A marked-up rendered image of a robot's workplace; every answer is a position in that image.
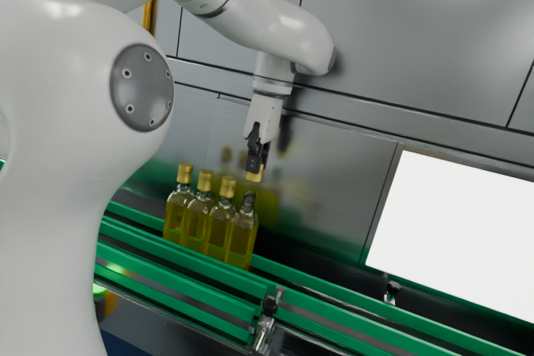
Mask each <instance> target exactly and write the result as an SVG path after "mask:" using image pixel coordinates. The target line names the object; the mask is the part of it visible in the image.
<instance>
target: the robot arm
mask: <svg viewBox="0 0 534 356"><path fill-rule="evenodd" d="M149 1H151V0H0V113H2V115H3V117H4V119H5V121H6V125H7V129H8V133H9V140H10V144H9V150H8V154H7V157H6V161H5V163H4V165H3V166H2V169H1V171H0V356H108V355H107V352H106V348H105V346H104V343H103V339H102V336H101V334H100V330H99V325H98V321H97V318H96V314H95V305H94V298H93V281H94V271H95V257H96V249H97V241H98V235H99V228H100V223H101V221H102V218H103V214H104V211H105V210H106V207H107V205H108V203H109V202H110V200H111V198H112V197H113V195H114V193H115V192H116V191H117V190H118V189H119V188H120V187H121V186H122V185H123V184H124V183H125V182H126V181H127V180H128V179H129V178H130V177H131V176H132V175H133V174H134V173H135V172H136V171H137V170H138V169H139V168H140V167H141V166H142V165H144V164H145V163H146V162H147V161H148V160H149V159H150V158H151V157H152V156H153V155H154V154H155V153H156V151H157V150H158V149H159V148H160V146H161V144H162V142H163V141H164V138H165V136H166V134H167V132H168V129H169V127H170V124H171V121H172V116H173V112H174V104H175V86H174V79H173V74H172V69H171V67H170V64H169V62H168V59H167V57H166V55H165V53H164V51H163V50H162V48H161V47H160V45H159V44H158V43H157V41H156V40H155V38H154V37H153V36H152V35H151V34H150V33H149V32H148V31H147V30H146V29H145V28H143V27H142V26H141V25H140V24H139V23H137V22H136V21H135V20H134V19H133V18H131V17H129V16H128V15H126V13H128V12H130V11H131V10H134V9H136V8H138V7H139V6H142V5H144V4H146V3H147V2H149ZM173 1H174V2H176V3H177V4H178V5H180V6H182V7H183V8H184V9H186V10H187V11H188V12H189V13H191V14H193V15H194V16H195V17H197V18H198V19H199V20H201V21H202V22H204V23H205V24H207V25H209V26H210V27H211V28H212V29H214V30H215V31H217V32H218V33H220V34H221V35H223V36H224V37H225V38H227V39H228V40H230V41H233V42H234V43H236V44H238V45H241V46H244V47H247V48H251V49H254V50H257V59H256V63H255V68H254V73H253V81H252V86H251V87H254V88H256V90H253V93H254V94H253V98H252V100H251V103H250V108H249V111H248V114H247V119H246V124H245V129H244V133H243V138H244V139H245V140H247V139H249V141H248V143H247V146H248V148H249V150H248V157H247V161H246V171H247V172H252V173H254V174H258V173H259V172H260V168H261V162H264V168H263V169H265V168H266V164H267V160H268V155H269V154H268V152H269V149H270V144H271V140H273V139H274V138H275V137H276V135H277V131H278V127H279V123H280V119H281V111H282V105H283V99H288V96H286V95H290V94H291V91H292V84H293V80H294V76H295V74H296V73H297V72H298V73H302V74H306V75H324V74H326V73H328V72H329V71H330V70H331V68H332V66H333V64H334V62H335V53H336V50H335V43H334V41H333V38H332V36H331V34H330V33H329V31H328V29H327V27H326V26H325V25H324V24H323V23H322V22H321V21H320V20H319V19H318V18H317V17H316V16H315V15H314V14H312V13H310V12H309V11H307V10H305V9H303V8H302V7H300V6H297V5H295V4H293V3H291V2H288V1H285V0H173ZM257 139H258V141H257ZM256 145H257V146H256Z"/></svg>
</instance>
